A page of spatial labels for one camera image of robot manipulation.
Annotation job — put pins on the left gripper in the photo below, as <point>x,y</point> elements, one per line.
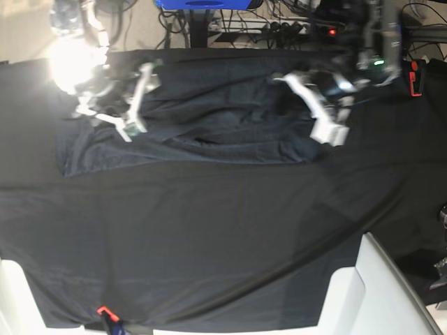
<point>328,87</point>

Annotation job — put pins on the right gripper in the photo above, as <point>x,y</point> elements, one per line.
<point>118,93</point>

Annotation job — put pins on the dark grey T-shirt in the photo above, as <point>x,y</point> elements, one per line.
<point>210,110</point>

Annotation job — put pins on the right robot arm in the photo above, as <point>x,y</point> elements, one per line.
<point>81,65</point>

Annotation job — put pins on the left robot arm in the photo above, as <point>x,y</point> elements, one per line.
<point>360,42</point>

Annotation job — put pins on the white power strip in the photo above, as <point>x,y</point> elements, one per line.
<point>226,26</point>

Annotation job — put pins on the red black clamp right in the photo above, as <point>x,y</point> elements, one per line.
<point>417,77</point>

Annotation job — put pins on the round grey floor base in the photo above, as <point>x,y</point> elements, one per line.
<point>110,7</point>

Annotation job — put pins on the blue plastic box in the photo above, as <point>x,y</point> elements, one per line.
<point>203,4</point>

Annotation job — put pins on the black table cloth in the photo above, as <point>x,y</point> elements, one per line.
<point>219,247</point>

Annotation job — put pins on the red blue clamp bottom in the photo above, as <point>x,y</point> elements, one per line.
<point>112,324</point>

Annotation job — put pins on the white panel left corner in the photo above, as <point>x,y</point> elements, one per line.
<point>19,312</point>

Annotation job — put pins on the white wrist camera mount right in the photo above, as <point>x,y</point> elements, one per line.
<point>128,126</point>

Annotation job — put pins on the black table leg post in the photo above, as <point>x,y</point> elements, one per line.
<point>199,21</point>

